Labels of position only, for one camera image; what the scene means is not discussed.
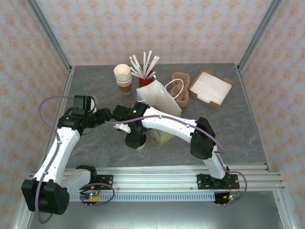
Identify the printed paper gift bag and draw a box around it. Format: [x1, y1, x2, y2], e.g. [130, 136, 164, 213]
[136, 79, 185, 146]

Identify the red straw holder cup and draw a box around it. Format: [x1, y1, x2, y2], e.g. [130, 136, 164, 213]
[139, 69, 155, 88]

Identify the brown pulp cup carrier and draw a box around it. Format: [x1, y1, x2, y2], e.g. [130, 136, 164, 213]
[171, 72, 191, 89]
[169, 84, 190, 108]

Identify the small circuit board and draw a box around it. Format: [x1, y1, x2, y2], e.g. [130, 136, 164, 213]
[80, 191, 101, 202]
[224, 193, 243, 201]

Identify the brown cardboard napkin tray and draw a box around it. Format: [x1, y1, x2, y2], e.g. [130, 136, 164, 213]
[189, 68, 234, 111]

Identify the grey metal sheet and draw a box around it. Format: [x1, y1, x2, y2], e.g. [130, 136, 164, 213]
[27, 201, 285, 229]

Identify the white napkin stack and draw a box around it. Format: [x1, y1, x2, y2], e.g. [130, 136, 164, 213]
[190, 71, 232, 105]

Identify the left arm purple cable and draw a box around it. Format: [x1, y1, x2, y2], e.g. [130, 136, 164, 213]
[35, 95, 115, 224]

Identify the aluminium table side rail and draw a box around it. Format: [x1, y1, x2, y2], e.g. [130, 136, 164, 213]
[235, 63, 295, 229]
[11, 66, 76, 229]

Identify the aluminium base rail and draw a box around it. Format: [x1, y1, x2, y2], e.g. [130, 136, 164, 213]
[28, 163, 286, 191]

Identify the grey slotted cable duct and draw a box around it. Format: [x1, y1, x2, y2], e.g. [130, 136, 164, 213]
[68, 192, 216, 203]

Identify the aluminium frame post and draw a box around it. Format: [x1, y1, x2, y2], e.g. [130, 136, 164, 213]
[25, 0, 73, 73]
[237, 0, 284, 73]

